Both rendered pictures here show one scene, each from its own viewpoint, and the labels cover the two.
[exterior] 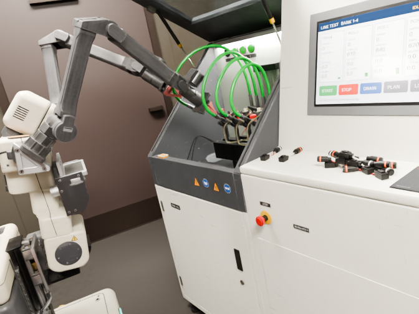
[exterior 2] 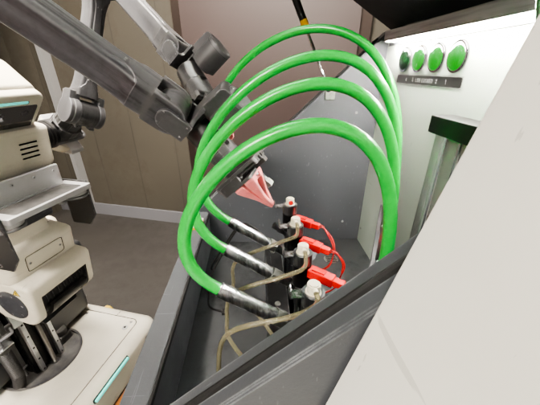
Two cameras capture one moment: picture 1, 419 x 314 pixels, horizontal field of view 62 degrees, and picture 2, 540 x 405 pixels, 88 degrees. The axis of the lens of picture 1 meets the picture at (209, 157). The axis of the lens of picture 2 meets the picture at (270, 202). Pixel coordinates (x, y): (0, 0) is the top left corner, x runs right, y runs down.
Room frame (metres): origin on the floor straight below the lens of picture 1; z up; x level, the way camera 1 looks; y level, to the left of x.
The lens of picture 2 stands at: (1.21, -0.34, 1.36)
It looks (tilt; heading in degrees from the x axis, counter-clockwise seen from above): 26 degrees down; 33
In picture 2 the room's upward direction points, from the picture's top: straight up
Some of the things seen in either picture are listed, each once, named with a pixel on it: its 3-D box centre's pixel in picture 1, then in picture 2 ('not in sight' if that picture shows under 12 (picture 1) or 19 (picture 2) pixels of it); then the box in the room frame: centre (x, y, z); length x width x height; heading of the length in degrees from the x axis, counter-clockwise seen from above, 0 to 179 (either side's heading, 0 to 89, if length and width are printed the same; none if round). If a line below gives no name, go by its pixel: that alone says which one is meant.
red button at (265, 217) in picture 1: (262, 219); not in sight; (1.11, -0.14, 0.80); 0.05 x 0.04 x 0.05; 36
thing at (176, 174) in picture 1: (192, 178); (184, 303); (1.50, 0.09, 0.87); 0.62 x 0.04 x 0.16; 36
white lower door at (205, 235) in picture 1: (207, 261); not in sight; (1.49, 0.11, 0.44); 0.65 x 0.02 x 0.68; 36
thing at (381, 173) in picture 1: (355, 160); not in sight; (0.96, -0.42, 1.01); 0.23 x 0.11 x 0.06; 36
